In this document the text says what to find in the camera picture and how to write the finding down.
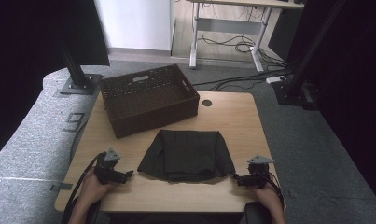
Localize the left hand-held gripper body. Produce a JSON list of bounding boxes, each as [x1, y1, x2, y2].
[[93, 148, 128, 186]]

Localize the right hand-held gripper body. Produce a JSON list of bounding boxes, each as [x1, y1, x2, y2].
[[242, 154, 275, 189]]

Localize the dark cloth garment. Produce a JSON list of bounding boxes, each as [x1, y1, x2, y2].
[[136, 129, 237, 184]]

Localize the brown woven basket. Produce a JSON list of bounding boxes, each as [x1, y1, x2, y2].
[[99, 63, 201, 139]]

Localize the person's left hand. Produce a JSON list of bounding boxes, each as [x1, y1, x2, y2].
[[81, 169, 117, 203]]

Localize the person's right hand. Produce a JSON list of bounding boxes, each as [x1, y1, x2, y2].
[[254, 184, 285, 210]]

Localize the grey floor tape strip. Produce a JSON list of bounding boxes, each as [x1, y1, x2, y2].
[[49, 182, 74, 192]]

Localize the grey floor tape marking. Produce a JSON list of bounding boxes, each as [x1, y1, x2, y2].
[[63, 112, 86, 133]]

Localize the white power strip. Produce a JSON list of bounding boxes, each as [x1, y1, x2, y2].
[[265, 75, 287, 85]]

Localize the black metal stand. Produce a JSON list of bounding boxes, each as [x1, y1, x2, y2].
[[271, 0, 348, 111], [53, 27, 104, 96]]

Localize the black curtain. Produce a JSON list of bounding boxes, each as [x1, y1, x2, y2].
[[285, 0, 376, 213], [0, 0, 111, 164]]

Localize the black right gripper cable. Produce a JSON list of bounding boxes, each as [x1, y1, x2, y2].
[[262, 171, 285, 203]]

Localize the black floor cables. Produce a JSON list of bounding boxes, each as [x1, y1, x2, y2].
[[191, 31, 297, 93]]

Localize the white desk frame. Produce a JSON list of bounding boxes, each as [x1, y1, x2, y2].
[[187, 0, 305, 74]]

